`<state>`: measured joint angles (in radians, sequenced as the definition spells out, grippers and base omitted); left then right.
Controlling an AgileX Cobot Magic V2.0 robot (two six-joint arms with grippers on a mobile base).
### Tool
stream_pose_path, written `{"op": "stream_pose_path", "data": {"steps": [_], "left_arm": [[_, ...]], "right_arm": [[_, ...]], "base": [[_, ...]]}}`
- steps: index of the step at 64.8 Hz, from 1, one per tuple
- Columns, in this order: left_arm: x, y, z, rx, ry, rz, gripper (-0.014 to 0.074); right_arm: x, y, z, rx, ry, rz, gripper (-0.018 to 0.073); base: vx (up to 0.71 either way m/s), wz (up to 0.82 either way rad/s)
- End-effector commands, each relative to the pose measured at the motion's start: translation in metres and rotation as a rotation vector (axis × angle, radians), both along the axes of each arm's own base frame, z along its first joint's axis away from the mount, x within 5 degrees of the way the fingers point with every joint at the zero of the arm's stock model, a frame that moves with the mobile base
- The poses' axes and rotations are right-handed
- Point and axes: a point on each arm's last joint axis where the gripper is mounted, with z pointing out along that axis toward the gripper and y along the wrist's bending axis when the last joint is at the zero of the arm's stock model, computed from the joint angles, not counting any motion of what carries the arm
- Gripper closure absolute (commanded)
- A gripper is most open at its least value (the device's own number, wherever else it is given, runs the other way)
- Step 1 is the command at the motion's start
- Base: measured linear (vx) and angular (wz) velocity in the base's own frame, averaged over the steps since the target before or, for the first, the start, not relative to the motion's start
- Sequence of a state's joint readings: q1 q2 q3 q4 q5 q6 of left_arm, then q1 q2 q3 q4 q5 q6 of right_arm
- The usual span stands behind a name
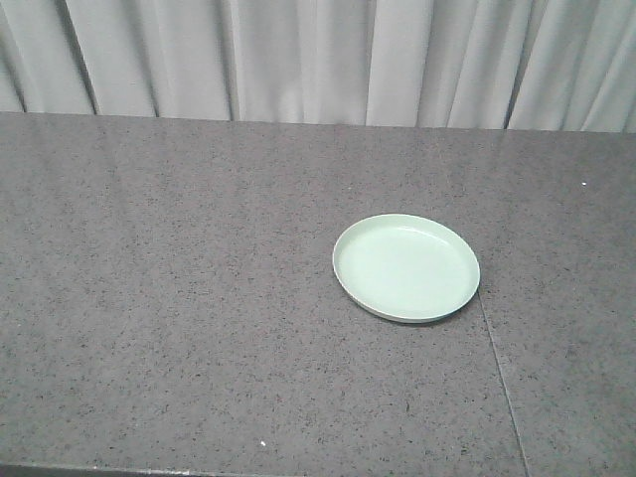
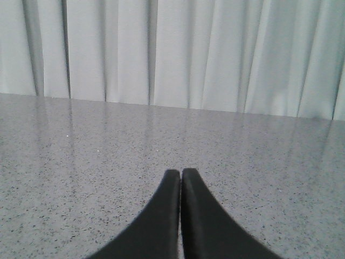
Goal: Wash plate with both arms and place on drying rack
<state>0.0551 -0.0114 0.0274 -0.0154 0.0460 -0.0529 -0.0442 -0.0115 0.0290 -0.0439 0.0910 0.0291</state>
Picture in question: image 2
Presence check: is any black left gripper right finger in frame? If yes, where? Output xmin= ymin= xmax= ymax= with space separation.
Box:
xmin=181 ymin=168 xmax=280 ymax=258

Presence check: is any white pleated curtain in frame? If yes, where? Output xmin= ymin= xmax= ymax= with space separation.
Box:
xmin=1 ymin=1 xmax=344 ymax=120

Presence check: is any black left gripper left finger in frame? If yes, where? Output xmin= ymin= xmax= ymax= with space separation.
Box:
xmin=89 ymin=169 xmax=180 ymax=258

